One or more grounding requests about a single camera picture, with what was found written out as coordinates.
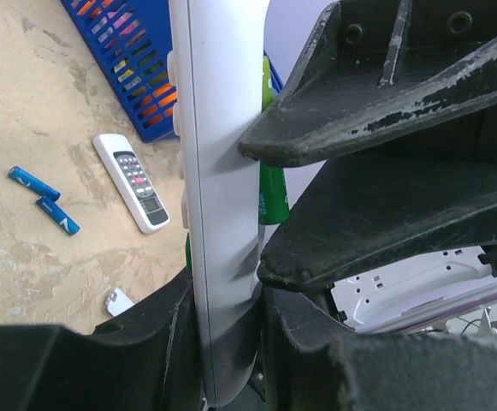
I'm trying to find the white remote control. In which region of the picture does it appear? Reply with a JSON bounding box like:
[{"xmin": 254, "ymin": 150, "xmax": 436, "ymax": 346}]
[{"xmin": 169, "ymin": 1, "xmax": 269, "ymax": 407}]

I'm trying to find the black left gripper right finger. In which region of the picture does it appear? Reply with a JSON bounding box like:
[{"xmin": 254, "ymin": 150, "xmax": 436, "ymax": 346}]
[{"xmin": 263, "ymin": 288, "xmax": 497, "ymax": 410}]

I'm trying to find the grey buttoned remote control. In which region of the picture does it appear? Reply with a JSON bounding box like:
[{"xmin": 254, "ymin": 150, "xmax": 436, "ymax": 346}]
[{"xmin": 92, "ymin": 134, "xmax": 170, "ymax": 235}]

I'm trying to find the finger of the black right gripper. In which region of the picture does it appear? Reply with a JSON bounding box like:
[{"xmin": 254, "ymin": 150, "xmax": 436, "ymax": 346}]
[{"xmin": 258, "ymin": 155, "xmax": 497, "ymax": 292}]

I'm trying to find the blue battery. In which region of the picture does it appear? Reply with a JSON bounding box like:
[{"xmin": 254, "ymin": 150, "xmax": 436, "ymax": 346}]
[
  {"xmin": 36, "ymin": 196, "xmax": 80, "ymax": 235},
  {"xmin": 8, "ymin": 166, "xmax": 61, "ymax": 201}
]

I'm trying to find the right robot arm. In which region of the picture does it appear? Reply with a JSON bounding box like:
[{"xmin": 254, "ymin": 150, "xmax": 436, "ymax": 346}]
[{"xmin": 239, "ymin": 1, "xmax": 497, "ymax": 333}]

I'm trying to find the white battery cover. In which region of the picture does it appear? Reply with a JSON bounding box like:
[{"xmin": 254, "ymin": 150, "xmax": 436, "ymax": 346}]
[{"xmin": 104, "ymin": 288, "xmax": 134, "ymax": 318}]

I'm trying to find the blue plastic basket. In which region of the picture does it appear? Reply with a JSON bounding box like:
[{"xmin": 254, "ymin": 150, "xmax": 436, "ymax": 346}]
[{"xmin": 65, "ymin": 1, "xmax": 282, "ymax": 150}]

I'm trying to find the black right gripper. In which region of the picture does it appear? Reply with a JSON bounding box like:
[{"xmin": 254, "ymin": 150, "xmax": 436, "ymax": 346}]
[{"xmin": 238, "ymin": 1, "xmax": 497, "ymax": 167}]

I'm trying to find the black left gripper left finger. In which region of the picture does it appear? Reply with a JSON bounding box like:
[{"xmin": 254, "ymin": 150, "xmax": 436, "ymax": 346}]
[{"xmin": 0, "ymin": 269, "xmax": 202, "ymax": 410}]

